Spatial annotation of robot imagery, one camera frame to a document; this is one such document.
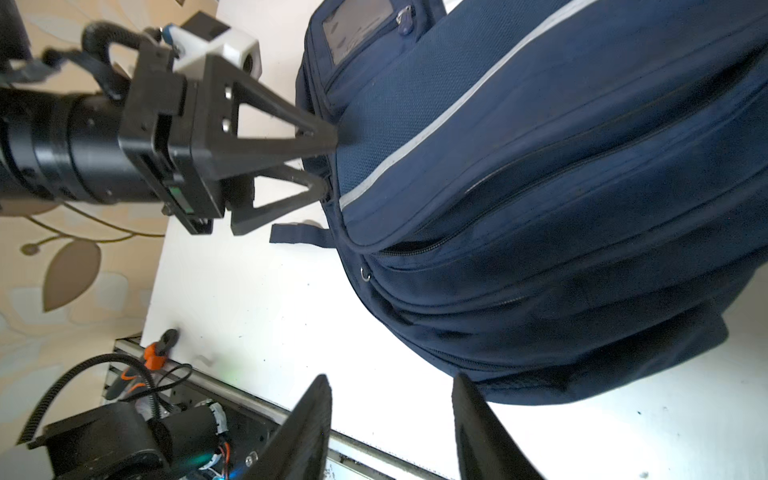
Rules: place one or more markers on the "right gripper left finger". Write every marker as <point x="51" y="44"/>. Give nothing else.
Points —
<point x="300" y="447"/>

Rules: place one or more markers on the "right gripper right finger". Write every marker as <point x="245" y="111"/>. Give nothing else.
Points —
<point x="485" y="450"/>

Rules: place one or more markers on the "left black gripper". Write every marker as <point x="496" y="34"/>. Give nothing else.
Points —
<point x="246" y="128"/>

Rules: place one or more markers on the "orange black pliers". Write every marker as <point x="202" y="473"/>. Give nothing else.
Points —
<point x="154" y="358"/>

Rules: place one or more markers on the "navy blue student backpack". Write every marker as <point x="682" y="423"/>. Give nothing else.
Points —
<point x="554" y="198"/>

